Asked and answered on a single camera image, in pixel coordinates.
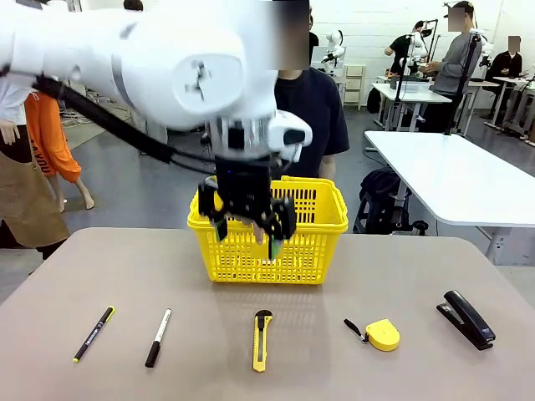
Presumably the yellow tape measure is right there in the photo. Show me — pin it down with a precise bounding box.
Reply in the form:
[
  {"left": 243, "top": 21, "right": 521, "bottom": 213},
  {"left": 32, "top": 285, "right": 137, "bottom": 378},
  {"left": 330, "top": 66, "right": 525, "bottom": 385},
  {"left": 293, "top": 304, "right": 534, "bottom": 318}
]
[{"left": 343, "top": 317, "right": 401, "bottom": 353}]

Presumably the person's left forearm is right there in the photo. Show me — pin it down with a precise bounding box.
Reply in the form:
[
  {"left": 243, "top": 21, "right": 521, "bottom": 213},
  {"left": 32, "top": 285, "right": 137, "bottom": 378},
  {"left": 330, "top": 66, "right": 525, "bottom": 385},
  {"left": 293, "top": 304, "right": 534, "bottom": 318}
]
[{"left": 318, "top": 155, "right": 338, "bottom": 185}]

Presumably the person in navy t-shirt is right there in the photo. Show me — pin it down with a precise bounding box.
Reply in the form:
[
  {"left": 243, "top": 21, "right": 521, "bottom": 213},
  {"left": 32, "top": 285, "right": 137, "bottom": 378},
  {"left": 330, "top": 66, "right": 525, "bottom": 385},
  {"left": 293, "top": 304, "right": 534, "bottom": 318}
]
[{"left": 273, "top": 0, "right": 351, "bottom": 181}]

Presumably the large white table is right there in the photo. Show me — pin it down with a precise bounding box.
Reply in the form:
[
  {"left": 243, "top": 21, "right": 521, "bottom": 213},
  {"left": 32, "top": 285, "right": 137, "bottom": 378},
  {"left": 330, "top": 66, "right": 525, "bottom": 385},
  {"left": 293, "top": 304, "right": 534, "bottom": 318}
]
[{"left": 363, "top": 129, "right": 535, "bottom": 266}]

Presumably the white marker black cap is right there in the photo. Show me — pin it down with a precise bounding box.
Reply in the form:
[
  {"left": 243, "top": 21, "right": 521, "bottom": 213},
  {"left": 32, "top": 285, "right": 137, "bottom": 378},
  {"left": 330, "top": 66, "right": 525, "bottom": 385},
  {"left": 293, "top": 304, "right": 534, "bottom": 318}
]
[{"left": 144, "top": 307, "right": 172, "bottom": 369}]

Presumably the mannequin with orange pants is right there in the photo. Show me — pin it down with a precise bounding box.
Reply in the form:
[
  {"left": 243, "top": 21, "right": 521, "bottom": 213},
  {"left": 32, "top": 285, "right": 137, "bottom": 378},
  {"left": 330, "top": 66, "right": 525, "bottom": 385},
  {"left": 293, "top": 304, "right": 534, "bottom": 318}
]
[{"left": 23, "top": 89, "right": 96, "bottom": 212}]

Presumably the white background desk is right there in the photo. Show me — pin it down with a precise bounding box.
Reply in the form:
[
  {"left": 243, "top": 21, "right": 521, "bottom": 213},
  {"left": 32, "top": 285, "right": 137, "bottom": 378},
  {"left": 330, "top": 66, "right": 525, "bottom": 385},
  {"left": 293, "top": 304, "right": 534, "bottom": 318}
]
[{"left": 370, "top": 81, "right": 453, "bottom": 133}]

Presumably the yellow plastic shopping basket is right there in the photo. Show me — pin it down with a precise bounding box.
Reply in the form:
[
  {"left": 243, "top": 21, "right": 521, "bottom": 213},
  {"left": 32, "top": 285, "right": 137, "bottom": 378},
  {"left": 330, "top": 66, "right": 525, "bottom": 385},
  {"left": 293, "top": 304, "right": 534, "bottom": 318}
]
[{"left": 186, "top": 175, "right": 349, "bottom": 287}]

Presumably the white drawer cart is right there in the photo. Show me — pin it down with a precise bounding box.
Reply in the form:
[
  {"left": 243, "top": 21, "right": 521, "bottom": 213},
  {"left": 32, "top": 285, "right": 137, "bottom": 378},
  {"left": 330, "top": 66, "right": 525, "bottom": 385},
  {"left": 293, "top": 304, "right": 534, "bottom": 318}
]
[{"left": 342, "top": 63, "right": 367, "bottom": 112}]

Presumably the yellow utility knife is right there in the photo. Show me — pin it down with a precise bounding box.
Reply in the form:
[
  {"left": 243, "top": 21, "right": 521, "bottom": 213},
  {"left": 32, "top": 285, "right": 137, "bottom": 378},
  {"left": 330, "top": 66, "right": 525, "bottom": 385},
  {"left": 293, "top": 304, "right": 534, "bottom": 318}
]
[{"left": 252, "top": 309, "right": 274, "bottom": 373}]

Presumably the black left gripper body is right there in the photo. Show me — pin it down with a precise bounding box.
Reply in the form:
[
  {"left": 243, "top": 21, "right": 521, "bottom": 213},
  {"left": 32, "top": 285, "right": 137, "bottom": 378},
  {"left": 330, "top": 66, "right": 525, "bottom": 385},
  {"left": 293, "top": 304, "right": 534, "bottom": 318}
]
[{"left": 213, "top": 155, "right": 274, "bottom": 221}]

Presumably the black pen yellow cap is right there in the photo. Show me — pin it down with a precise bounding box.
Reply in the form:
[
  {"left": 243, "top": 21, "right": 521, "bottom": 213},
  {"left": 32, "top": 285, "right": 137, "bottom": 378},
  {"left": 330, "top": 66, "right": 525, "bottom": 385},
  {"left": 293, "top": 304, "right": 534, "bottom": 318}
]
[{"left": 73, "top": 306, "right": 116, "bottom": 363}]

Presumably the thick black stand pole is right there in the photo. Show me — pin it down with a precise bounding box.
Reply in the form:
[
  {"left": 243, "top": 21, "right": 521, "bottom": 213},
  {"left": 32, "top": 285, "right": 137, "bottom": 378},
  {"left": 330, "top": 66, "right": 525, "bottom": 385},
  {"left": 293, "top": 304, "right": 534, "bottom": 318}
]
[{"left": 442, "top": 31, "right": 482, "bottom": 137}]

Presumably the mannequin with brown apron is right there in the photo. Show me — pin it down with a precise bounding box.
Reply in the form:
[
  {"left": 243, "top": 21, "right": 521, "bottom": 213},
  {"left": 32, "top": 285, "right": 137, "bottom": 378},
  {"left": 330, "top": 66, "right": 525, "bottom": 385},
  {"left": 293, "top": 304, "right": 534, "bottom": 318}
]
[{"left": 0, "top": 77, "right": 71, "bottom": 260}]

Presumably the black stapler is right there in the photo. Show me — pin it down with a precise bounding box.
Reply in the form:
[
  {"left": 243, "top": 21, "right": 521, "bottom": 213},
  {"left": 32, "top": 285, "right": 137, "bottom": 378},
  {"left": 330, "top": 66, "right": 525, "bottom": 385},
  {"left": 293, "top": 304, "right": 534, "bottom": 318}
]
[{"left": 436, "top": 289, "right": 497, "bottom": 352}]

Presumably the background person in black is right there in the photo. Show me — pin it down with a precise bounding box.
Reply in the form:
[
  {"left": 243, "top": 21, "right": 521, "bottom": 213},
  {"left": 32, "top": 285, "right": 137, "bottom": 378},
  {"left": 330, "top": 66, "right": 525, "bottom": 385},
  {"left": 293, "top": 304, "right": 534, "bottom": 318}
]
[{"left": 384, "top": 19, "right": 431, "bottom": 79}]

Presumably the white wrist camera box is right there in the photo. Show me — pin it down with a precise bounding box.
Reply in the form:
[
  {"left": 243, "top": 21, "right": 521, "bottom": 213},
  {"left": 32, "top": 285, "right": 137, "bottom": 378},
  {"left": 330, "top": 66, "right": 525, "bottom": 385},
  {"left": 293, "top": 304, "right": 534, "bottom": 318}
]
[{"left": 267, "top": 110, "right": 314, "bottom": 165}]

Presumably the white robot on stand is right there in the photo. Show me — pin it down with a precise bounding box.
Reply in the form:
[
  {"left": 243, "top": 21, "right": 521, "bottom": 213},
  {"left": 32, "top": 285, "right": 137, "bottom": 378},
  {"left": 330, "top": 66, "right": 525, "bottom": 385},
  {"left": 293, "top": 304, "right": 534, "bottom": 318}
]
[{"left": 399, "top": 28, "right": 434, "bottom": 76}]

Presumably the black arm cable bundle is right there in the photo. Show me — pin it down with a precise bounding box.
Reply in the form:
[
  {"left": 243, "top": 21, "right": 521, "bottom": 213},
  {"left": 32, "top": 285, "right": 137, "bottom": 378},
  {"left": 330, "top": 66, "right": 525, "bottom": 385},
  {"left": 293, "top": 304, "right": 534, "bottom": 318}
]
[{"left": 0, "top": 62, "right": 219, "bottom": 177}]

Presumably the thin black stand pole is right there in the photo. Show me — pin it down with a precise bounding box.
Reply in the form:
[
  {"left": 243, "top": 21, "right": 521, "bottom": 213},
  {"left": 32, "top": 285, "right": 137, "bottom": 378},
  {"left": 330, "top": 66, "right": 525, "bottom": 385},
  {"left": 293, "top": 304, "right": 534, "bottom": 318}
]
[{"left": 392, "top": 35, "right": 415, "bottom": 126}]

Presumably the seated background person black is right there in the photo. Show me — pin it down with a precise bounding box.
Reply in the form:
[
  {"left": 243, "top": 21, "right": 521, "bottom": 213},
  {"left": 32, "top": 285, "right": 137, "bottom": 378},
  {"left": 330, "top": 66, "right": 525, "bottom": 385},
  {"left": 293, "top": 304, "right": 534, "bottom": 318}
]
[{"left": 484, "top": 35, "right": 524, "bottom": 110}]

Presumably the black backpack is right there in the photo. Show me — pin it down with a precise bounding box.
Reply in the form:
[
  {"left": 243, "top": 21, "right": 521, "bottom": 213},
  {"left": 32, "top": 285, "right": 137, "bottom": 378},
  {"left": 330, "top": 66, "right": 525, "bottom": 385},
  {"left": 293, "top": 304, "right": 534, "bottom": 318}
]
[{"left": 353, "top": 166, "right": 430, "bottom": 236}]

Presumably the background person grey sweater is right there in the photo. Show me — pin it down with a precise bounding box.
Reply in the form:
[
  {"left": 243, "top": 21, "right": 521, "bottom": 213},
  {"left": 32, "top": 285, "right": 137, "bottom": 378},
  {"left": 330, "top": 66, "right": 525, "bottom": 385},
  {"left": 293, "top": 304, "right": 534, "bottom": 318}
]
[{"left": 425, "top": 2, "right": 480, "bottom": 135}]

